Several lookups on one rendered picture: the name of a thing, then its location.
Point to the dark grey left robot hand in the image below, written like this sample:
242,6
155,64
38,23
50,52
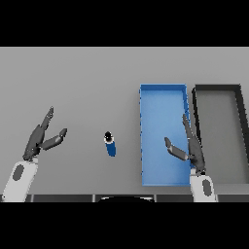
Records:
35,140

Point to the dark grey bin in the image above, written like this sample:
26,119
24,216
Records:
223,136

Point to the blue bin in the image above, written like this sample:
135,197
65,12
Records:
162,136

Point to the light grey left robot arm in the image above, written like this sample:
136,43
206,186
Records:
19,180

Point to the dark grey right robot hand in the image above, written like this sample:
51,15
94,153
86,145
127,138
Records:
195,149

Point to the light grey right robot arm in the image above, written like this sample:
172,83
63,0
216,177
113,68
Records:
203,187

